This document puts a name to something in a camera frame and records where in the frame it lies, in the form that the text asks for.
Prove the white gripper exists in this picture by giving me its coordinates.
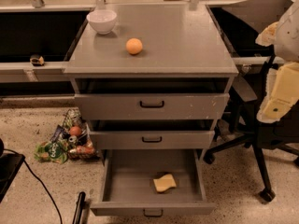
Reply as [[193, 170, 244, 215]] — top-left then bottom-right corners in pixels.
[[255, 21, 299, 119]]

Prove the yellow sponge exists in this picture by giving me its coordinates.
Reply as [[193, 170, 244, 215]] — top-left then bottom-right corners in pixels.
[[153, 174, 177, 193]]

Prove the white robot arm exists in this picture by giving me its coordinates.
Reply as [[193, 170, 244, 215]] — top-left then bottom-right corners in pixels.
[[255, 0, 299, 123]]

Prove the grey top drawer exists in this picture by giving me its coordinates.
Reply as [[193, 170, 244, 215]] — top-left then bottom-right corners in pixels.
[[75, 78, 229, 120]]

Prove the grey drawer cabinet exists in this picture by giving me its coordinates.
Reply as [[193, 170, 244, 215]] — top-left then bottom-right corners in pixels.
[[64, 2, 239, 161]]

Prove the grey middle drawer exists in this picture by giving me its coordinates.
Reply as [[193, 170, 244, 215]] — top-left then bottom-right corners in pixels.
[[90, 120, 214, 149]]

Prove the black office chair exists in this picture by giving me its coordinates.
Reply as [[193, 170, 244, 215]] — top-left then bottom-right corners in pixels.
[[204, 0, 299, 202]]

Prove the orange ball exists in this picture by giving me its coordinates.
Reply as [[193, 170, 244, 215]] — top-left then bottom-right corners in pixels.
[[126, 38, 143, 55]]

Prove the white bowl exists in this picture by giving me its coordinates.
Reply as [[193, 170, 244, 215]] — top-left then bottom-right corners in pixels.
[[87, 9, 117, 35]]

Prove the black pole stand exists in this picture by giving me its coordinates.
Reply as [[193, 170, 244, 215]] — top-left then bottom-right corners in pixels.
[[72, 191, 86, 224]]

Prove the green snack bag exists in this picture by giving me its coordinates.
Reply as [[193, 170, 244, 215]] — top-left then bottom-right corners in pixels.
[[34, 141, 67, 164]]

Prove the small yellow black toy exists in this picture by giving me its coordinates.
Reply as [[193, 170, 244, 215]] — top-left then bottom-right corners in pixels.
[[30, 54, 45, 66]]

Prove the black box on floor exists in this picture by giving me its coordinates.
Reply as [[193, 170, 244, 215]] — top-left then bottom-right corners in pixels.
[[0, 139, 24, 202]]

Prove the black cable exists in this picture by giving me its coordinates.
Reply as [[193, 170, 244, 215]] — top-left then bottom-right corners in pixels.
[[3, 148, 64, 224]]

